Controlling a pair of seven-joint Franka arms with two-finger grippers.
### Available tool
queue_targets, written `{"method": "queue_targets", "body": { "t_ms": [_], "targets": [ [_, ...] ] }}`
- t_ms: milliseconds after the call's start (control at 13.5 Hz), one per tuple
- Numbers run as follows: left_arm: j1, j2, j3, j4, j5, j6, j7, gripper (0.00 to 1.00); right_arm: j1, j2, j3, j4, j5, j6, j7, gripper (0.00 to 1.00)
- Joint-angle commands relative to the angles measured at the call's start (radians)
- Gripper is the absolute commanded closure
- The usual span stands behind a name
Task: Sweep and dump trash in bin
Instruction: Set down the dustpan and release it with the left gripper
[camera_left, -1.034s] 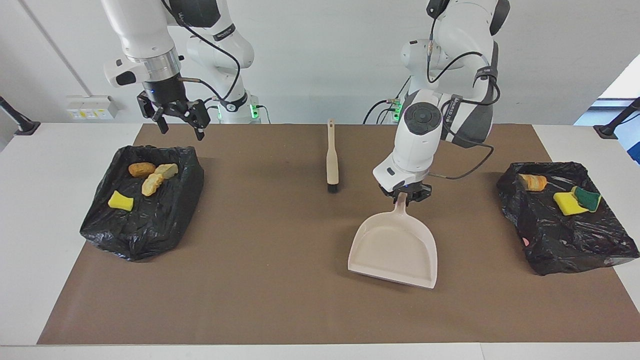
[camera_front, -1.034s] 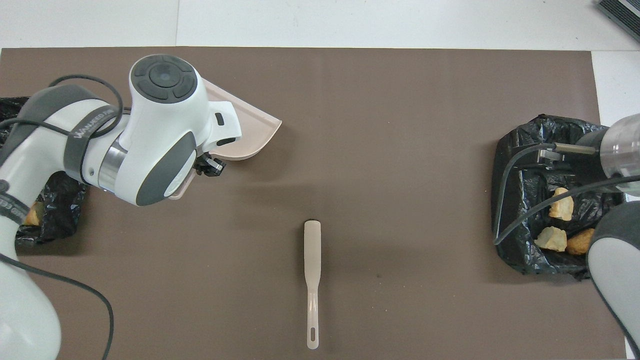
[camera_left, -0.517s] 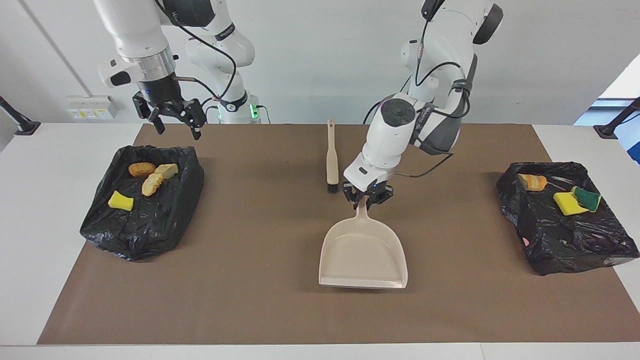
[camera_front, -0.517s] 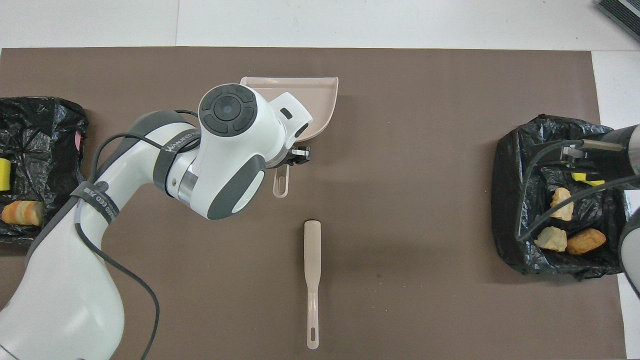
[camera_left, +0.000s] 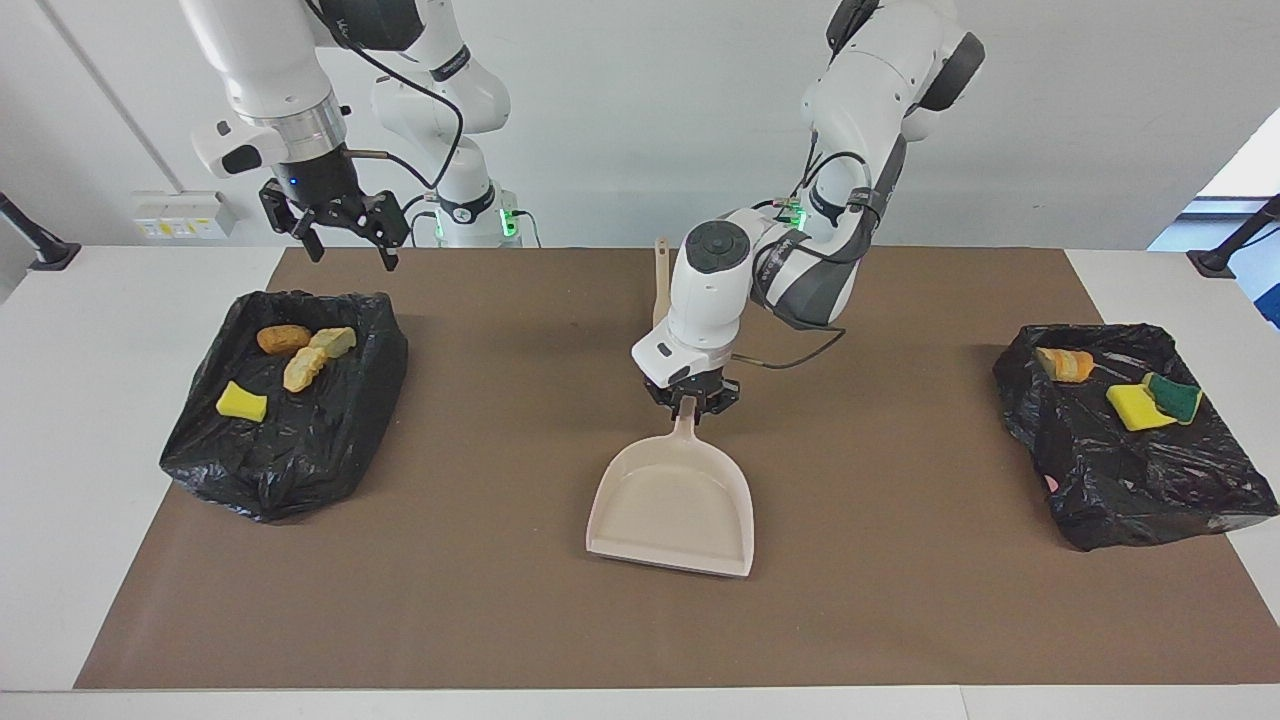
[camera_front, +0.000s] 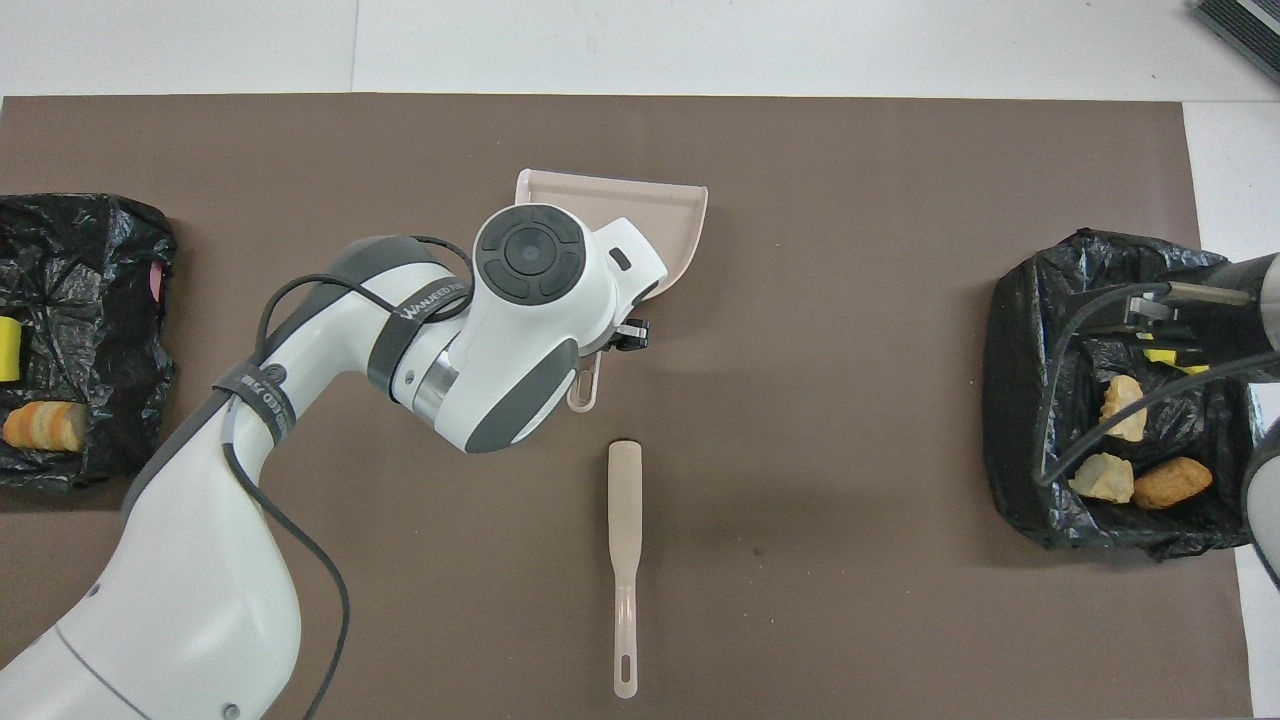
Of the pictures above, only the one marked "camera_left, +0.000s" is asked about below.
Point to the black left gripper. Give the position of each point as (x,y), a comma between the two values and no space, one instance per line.
(690,385)

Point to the black clamp stand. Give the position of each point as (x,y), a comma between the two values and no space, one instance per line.
(50,254)
(1215,262)

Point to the beige stone-like foam chunk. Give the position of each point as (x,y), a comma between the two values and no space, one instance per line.
(1065,364)

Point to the beige plastic dustpan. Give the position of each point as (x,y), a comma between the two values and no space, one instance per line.
(675,500)

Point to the beige brush with black bristles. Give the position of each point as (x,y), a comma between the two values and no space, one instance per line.
(661,280)

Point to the blue furniture edge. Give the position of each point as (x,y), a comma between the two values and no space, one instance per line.
(1268,295)

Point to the plain yellow sponge piece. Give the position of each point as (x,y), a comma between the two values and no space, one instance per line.
(242,403)

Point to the beige orange striped foam chunk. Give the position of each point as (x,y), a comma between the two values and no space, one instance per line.
(303,369)

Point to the yellow green sponge piece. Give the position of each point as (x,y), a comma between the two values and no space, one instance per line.
(1177,398)
(1135,408)

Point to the brown cork-like chunk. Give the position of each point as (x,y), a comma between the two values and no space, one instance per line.
(284,340)

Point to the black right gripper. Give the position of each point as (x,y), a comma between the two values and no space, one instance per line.
(325,190)

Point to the brown table mat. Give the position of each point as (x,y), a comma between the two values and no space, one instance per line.
(640,620)

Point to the black bag lined bin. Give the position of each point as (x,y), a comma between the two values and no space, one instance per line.
(300,460)

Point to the white wall socket box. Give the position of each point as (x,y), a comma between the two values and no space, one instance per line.
(180,215)

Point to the black bag bin with pink scrap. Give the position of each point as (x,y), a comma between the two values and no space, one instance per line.
(1130,470)

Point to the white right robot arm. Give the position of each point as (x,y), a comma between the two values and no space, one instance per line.
(290,80)

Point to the pale beige foam chunk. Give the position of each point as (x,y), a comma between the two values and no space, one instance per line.
(335,341)

